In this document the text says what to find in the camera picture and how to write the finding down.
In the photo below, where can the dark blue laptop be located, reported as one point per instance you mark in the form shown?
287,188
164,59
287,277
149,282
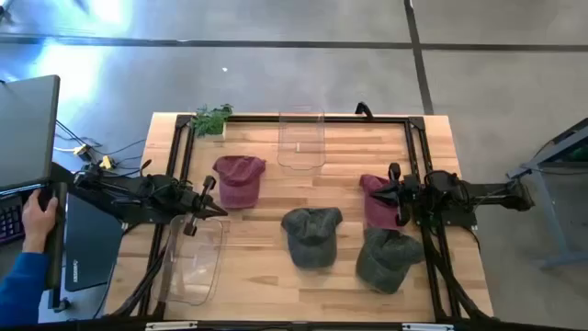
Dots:
92,243

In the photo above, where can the black upright stand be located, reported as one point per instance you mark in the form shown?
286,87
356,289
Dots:
57,239

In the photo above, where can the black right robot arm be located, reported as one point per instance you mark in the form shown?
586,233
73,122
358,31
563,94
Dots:
478,195

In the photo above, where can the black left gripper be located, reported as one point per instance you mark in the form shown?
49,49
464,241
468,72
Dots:
197,206

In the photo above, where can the backlit keyboard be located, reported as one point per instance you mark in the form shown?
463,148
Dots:
10,218

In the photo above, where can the black aluminium table frame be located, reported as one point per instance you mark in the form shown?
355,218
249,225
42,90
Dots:
321,119

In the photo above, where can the green plant in white pot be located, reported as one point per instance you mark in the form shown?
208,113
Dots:
210,122

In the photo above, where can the person's hand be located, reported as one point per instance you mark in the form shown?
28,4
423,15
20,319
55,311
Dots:
37,220

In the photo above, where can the white hinge bracket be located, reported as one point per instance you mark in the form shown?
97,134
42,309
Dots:
171,325
427,327

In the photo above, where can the grey metal table frame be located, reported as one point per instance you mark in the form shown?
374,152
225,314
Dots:
546,184

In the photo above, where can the dark green baseball cap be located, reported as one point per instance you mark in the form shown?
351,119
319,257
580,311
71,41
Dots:
386,262
312,236

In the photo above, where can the clear plastic bin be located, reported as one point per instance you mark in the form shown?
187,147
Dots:
301,142
193,266

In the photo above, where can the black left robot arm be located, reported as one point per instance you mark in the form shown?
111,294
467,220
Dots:
138,197

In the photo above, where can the maroon baseball cap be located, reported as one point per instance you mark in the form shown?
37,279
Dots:
239,181
374,213

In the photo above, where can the black clamp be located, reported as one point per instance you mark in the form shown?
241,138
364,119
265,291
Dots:
364,110

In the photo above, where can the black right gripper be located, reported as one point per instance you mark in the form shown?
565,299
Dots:
406,193

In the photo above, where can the grey laptop lid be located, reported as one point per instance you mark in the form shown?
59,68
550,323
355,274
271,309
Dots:
25,133

